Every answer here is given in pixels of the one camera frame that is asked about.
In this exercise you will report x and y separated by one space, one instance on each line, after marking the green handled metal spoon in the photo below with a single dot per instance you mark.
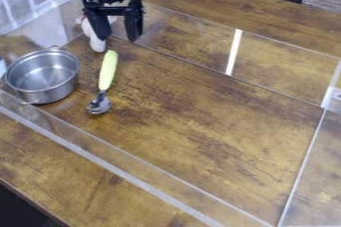
100 104

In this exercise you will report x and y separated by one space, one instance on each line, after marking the white plush toy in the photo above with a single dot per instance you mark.
96 44

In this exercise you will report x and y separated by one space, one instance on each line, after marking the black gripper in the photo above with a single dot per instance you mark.
97 18

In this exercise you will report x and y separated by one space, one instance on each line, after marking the small steel pot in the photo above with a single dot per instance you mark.
43 76

